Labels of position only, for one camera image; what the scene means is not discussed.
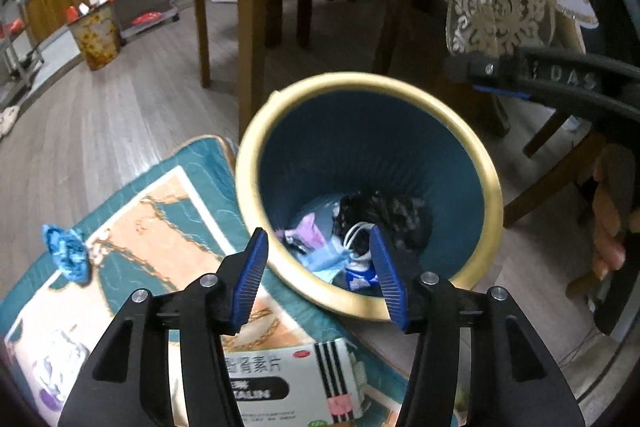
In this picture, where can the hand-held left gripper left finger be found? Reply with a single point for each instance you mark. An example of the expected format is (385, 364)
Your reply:
(250, 274)

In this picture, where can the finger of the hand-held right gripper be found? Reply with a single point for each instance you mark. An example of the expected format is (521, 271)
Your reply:
(480, 69)

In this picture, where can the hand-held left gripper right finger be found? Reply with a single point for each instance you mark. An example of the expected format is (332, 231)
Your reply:
(387, 279)

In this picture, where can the blue bin with yellow rim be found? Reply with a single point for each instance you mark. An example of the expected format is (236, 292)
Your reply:
(360, 147)

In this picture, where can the trash inside bin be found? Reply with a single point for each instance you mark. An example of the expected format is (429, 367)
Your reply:
(395, 217)

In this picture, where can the person's right hand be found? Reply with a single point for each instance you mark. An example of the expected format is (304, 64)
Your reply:
(607, 237)

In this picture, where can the blue and white packet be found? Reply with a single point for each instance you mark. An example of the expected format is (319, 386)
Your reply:
(360, 278)

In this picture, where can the pink wrapper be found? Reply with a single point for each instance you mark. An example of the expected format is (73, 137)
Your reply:
(305, 232)

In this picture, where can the white medicine box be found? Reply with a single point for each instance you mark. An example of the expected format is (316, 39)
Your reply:
(290, 369)

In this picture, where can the wooden chair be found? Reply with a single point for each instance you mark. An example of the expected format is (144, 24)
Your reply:
(555, 192)
(250, 7)

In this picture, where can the teal and cream printed mat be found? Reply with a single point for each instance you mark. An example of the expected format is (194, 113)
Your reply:
(150, 217)

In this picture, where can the crumpled blue glove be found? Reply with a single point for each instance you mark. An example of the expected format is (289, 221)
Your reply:
(67, 254)

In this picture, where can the orange item on rack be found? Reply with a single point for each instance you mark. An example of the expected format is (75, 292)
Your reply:
(147, 18)

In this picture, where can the floral patterned bin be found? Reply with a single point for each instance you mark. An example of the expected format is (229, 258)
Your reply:
(95, 39)

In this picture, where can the white slipper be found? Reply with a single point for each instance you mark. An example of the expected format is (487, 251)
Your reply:
(7, 119)

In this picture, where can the orange plastic bag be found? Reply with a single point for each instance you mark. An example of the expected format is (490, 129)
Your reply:
(75, 13)

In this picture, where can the wooden cabinet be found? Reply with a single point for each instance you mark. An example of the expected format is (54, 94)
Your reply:
(55, 2)

